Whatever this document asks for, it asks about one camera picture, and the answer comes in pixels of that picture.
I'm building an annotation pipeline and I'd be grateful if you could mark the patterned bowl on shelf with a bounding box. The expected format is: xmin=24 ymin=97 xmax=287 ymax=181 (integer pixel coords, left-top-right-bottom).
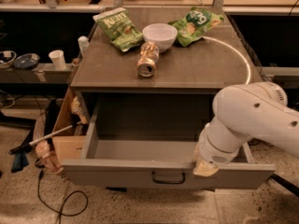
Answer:
xmin=0 ymin=50 xmax=17 ymax=69

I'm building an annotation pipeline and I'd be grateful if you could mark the grey top drawer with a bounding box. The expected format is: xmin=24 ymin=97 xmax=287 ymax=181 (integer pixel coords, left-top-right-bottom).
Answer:
xmin=63 ymin=108 xmax=276 ymax=189

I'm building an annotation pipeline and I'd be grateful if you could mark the green chip bag left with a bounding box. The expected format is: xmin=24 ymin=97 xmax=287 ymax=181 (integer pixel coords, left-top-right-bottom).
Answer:
xmin=93 ymin=7 xmax=143 ymax=52

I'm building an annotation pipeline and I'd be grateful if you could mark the white paper cup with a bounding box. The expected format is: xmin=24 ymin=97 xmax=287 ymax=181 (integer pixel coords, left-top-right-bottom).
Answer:
xmin=49 ymin=49 xmax=66 ymax=70

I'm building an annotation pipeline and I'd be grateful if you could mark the black floor cable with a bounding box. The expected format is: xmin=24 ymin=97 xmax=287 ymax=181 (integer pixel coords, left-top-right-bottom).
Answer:
xmin=37 ymin=168 xmax=90 ymax=224

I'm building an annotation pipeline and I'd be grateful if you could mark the black chair leg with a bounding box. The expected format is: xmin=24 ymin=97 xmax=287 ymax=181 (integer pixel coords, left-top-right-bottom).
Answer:
xmin=270 ymin=174 xmax=299 ymax=197

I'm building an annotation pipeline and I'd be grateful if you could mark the crushed gold soda can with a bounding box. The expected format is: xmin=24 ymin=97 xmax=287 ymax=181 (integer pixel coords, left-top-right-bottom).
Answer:
xmin=137 ymin=42 xmax=159 ymax=77

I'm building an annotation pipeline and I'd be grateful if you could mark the cardboard box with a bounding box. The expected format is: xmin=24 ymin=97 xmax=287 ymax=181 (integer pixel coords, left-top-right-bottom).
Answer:
xmin=52 ymin=89 xmax=87 ymax=163

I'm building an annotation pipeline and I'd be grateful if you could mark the grey drawer cabinet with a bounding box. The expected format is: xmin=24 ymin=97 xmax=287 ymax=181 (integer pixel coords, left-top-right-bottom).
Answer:
xmin=70 ymin=5 xmax=265 ymax=192

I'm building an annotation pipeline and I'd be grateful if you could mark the grabber stick tool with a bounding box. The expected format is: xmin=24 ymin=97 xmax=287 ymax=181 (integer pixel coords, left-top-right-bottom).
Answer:
xmin=8 ymin=121 xmax=83 ymax=155

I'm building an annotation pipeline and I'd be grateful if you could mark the low grey shelf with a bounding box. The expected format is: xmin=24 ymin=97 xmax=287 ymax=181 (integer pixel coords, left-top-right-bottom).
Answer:
xmin=0 ymin=63 xmax=73 ymax=84

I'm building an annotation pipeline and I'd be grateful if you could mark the green chip bag right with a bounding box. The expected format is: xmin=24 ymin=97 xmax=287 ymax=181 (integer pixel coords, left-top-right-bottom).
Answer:
xmin=169 ymin=7 xmax=224 ymax=48

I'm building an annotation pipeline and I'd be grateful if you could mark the white bowl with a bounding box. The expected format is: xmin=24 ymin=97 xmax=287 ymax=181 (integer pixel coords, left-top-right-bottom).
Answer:
xmin=142 ymin=23 xmax=178 ymax=52

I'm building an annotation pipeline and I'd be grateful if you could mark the green chip bag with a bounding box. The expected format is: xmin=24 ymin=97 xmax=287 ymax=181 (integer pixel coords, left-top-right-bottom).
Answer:
xmin=169 ymin=7 xmax=224 ymax=48
xmin=93 ymin=7 xmax=143 ymax=52

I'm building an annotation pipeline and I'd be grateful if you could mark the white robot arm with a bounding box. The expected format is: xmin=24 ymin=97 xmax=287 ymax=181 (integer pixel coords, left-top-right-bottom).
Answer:
xmin=193 ymin=82 xmax=299 ymax=176

